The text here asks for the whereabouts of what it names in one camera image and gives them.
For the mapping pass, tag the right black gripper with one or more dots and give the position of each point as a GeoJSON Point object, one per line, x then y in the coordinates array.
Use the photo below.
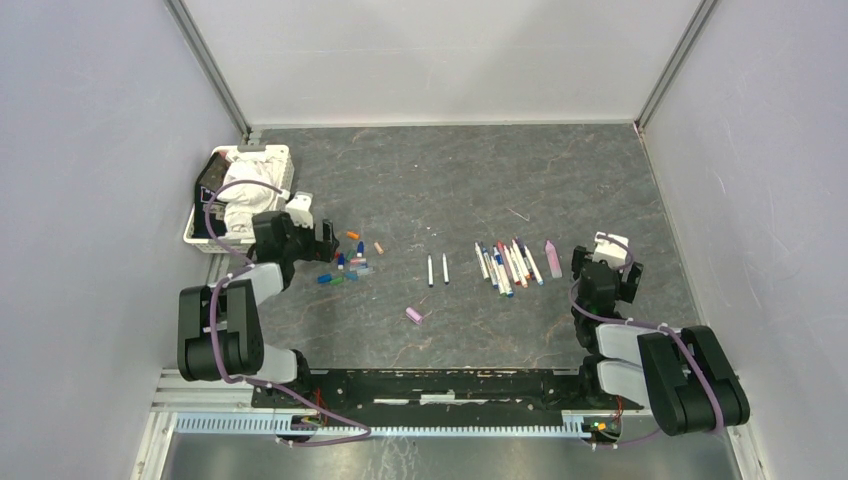
{"type": "Point", "coordinates": [626, 289]}

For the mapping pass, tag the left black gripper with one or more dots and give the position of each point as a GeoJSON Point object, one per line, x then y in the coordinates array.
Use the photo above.
{"type": "Point", "coordinates": [317, 251]}

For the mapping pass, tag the white marker light-blue cap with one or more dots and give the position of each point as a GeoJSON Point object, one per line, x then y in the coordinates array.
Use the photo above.
{"type": "Point", "coordinates": [533, 268]}

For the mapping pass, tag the white marker red cap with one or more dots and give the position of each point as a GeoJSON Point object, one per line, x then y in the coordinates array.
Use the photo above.
{"type": "Point", "coordinates": [510, 262]}

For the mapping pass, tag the lilac highlighter cap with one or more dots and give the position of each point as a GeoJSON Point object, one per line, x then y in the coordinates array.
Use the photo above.
{"type": "Point", "coordinates": [414, 316]}

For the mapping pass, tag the white marker dark-blue cap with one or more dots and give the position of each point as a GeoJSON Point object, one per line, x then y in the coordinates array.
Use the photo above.
{"type": "Point", "coordinates": [445, 269]}

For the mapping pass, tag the lilac highlighter pen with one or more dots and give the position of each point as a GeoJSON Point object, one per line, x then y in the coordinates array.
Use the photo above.
{"type": "Point", "coordinates": [553, 260]}

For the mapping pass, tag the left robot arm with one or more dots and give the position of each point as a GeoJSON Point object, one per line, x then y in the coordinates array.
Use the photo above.
{"type": "Point", "coordinates": [219, 328]}

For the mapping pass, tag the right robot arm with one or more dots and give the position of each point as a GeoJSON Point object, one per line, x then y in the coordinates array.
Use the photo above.
{"type": "Point", "coordinates": [681, 374]}

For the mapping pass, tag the white plastic basket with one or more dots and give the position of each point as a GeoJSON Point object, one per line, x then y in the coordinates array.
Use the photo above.
{"type": "Point", "coordinates": [237, 183]}

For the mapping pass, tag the white crumpled cloth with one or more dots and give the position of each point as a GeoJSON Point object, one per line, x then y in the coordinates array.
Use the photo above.
{"type": "Point", "coordinates": [243, 201]}

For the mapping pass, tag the black box in basket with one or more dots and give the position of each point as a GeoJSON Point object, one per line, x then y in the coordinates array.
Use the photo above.
{"type": "Point", "coordinates": [210, 180]}

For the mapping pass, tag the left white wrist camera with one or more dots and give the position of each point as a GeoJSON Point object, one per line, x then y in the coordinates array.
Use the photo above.
{"type": "Point", "coordinates": [299, 210]}

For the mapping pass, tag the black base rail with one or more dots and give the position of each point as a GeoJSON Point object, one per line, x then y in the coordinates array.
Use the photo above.
{"type": "Point", "coordinates": [494, 414]}

